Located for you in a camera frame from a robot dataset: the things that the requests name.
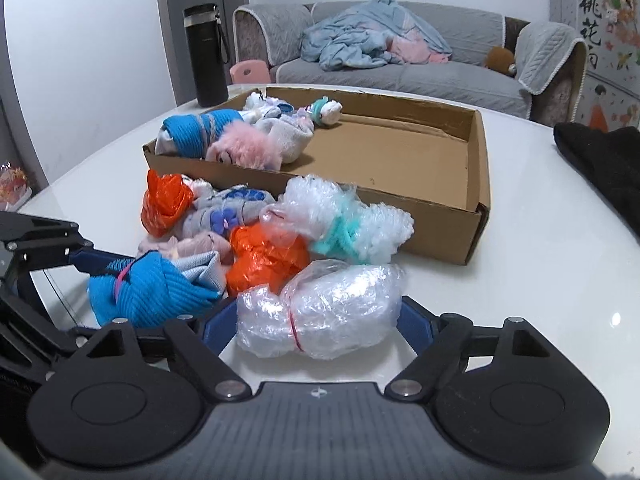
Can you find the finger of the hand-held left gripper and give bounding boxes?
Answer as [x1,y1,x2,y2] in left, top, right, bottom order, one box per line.
[0,211,137,279]
[0,290,105,366]

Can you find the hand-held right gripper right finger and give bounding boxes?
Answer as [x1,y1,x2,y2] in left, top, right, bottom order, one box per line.
[384,295,551,403]

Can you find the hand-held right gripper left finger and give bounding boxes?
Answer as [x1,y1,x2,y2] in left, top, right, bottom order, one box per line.
[86,302,252,403]

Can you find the blue sock with pink band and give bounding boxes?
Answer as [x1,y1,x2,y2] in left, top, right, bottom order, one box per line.
[87,251,224,329]

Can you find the clear bag with red band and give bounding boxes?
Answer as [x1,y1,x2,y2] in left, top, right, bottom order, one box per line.
[235,259,407,361]

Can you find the blue knit sock with rope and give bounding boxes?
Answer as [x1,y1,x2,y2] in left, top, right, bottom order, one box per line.
[154,108,247,161]

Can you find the shallow cardboard box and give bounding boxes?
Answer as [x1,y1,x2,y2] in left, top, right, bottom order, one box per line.
[142,86,492,266]

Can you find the pink fluffy bundle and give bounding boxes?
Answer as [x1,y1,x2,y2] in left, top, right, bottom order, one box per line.
[206,124,285,170]

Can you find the white sock bundle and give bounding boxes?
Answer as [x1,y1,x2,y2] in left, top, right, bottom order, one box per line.
[250,110,315,164]

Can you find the white frilly bundle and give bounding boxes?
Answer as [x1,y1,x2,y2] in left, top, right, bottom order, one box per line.
[241,89,296,122]

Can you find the small white and teal bundle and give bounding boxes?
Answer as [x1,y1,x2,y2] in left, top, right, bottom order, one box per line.
[299,96,344,127]

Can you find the orange plastic bag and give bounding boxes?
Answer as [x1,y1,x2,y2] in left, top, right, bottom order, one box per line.
[226,224,312,297]
[141,170,195,237]

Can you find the pale pink sock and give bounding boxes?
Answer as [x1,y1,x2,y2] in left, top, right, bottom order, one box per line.
[136,231,232,267]

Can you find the grey sock with blue flowers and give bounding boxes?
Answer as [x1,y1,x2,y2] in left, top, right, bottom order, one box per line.
[181,184,278,241]

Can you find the red patterned bag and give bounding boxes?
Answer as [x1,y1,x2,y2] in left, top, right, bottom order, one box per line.
[0,159,35,212]

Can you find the clear bag with teal tie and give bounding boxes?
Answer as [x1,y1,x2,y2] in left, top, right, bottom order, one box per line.
[259,174,416,264]

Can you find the black thermos bottle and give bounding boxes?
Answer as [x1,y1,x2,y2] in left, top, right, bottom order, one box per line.
[182,3,231,108]

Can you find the black cloth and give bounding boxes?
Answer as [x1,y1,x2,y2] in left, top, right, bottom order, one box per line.
[552,122,640,218]

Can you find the grey sofa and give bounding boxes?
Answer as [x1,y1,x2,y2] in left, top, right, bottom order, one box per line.
[232,0,590,126]

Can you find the pink cloth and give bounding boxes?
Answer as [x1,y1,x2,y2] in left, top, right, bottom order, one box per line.
[390,37,449,65]

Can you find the brown plush toy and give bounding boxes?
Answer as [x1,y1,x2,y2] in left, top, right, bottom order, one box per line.
[484,46,518,78]

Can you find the light blue blanket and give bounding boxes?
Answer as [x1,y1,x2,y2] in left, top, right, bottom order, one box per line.
[300,0,453,72]

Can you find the grey quilted armrest cover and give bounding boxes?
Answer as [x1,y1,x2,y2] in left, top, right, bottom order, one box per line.
[515,21,590,96]

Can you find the flowered wall poster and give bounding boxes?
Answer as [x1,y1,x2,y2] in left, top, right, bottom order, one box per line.
[547,0,640,133]

